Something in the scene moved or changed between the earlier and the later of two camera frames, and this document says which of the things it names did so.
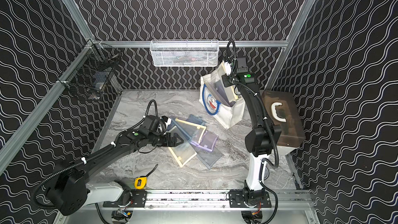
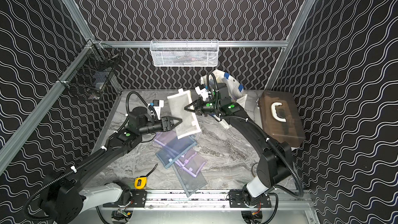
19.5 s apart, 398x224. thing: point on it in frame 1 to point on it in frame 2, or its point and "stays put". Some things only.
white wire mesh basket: (184, 53) stays put
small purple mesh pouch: (207, 141) to (192, 162)
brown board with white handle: (283, 109) stays put
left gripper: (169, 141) to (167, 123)
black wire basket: (92, 70) stays put
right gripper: (227, 83) to (199, 107)
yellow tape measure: (141, 182) stays put
